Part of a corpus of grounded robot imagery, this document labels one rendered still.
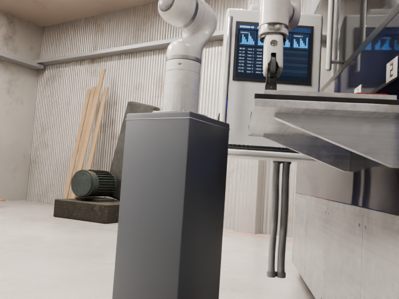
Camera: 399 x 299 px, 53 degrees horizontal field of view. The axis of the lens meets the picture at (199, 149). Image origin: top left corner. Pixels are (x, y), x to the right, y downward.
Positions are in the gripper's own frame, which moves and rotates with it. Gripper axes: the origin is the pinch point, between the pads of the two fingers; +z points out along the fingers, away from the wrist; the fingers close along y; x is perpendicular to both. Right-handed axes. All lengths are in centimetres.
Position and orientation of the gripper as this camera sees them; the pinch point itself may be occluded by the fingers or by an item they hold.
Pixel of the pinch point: (270, 91)
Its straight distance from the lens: 116.2
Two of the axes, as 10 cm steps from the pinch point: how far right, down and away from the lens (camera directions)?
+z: -0.6, 10.0, -0.8
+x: -9.9, -0.5, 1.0
